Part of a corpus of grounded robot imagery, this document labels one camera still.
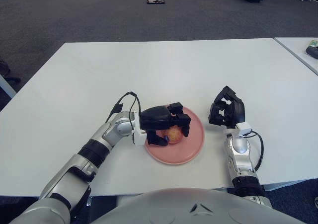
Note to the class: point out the grey robot torso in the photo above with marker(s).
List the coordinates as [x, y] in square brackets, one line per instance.
[161, 209]

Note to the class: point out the pink round plate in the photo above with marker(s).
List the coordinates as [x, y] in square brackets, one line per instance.
[188, 147]

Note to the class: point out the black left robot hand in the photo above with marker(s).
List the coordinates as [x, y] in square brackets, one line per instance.
[156, 117]

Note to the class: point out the metal stand with caster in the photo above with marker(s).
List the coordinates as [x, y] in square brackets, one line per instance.
[316, 202]

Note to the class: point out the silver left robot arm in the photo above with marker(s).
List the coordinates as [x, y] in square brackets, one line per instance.
[74, 174]

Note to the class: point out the red yellow apple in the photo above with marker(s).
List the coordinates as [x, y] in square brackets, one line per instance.
[174, 134]

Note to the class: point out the grey handheld controller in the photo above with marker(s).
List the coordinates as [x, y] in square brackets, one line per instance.
[313, 51]

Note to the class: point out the flat black device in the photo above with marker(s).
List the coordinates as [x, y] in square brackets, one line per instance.
[155, 1]

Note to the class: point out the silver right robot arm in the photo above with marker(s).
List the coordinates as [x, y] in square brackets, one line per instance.
[239, 149]

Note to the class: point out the small green packet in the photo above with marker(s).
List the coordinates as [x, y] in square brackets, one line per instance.
[313, 42]

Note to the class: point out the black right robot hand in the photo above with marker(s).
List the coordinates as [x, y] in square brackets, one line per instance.
[238, 109]

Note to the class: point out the black office chair base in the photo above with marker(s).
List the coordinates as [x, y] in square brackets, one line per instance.
[3, 67]

